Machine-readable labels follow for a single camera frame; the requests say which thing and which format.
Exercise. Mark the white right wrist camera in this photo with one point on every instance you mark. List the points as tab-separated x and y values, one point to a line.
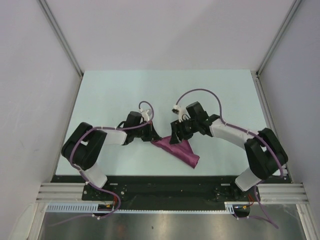
181	112

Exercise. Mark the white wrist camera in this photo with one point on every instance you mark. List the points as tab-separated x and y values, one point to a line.
181	112
146	114

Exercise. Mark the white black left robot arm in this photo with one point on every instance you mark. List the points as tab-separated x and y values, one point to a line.
83	147

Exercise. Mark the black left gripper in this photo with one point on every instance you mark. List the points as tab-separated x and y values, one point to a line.
152	134

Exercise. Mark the aluminium frame post right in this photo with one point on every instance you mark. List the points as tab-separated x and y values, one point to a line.
279	35

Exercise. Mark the aluminium frame post left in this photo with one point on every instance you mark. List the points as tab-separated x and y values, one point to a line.
53	23

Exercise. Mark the purple satin napkin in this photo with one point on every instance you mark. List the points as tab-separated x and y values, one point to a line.
182	150

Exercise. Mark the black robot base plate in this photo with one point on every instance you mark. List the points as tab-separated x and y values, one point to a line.
169	193

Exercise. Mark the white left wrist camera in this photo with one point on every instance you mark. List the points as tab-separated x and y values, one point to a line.
146	114

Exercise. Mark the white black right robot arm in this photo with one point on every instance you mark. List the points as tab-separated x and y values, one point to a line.
264	152

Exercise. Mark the aluminium frame rail front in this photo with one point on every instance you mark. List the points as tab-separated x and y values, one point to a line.
289	193

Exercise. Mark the aluminium frame post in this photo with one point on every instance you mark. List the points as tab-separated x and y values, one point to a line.
279	35
53	23

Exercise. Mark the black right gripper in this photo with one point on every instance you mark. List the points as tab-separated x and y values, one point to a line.
176	127

